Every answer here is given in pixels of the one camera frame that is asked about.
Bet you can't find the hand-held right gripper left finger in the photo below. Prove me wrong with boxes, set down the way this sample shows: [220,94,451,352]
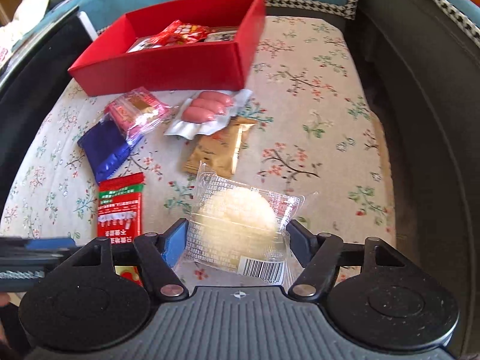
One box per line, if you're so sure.
[70,219,189,302]

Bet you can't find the pink clear candy packet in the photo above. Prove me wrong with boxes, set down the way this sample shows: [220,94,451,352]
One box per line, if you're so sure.
[104,87,179,145]

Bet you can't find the pink sausage packet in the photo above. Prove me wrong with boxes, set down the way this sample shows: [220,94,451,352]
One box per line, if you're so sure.
[164,89,254,140]

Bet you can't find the red green snack packet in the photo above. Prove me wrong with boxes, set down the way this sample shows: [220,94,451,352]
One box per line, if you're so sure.
[97,172,146,239]

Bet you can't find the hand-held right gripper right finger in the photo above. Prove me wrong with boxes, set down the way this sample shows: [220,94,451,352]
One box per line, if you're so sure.
[287,218,406,301]

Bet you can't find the red cardboard box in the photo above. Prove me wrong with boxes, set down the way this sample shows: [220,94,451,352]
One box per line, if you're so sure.
[67,0,267,97]

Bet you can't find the blue foil snack packet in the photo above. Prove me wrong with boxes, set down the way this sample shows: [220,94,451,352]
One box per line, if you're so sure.
[77,120,145,184]

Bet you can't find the round pastry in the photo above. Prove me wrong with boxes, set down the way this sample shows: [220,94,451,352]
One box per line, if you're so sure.
[176,161,319,284]

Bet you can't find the white cloth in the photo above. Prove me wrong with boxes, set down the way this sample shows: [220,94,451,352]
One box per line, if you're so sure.
[0,0,51,64]

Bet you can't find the red yellow snack packet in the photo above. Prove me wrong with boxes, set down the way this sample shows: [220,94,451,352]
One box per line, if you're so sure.
[114,265,145,287]

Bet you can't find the red white crinkled snack packet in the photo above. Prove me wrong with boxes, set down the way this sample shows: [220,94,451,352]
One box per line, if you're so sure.
[150,20,211,47]

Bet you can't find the gold snack packet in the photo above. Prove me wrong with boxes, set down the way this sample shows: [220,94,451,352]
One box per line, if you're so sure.
[182,117,258,176]

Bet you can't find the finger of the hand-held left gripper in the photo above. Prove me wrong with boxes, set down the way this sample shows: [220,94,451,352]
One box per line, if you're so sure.
[0,237,81,268]

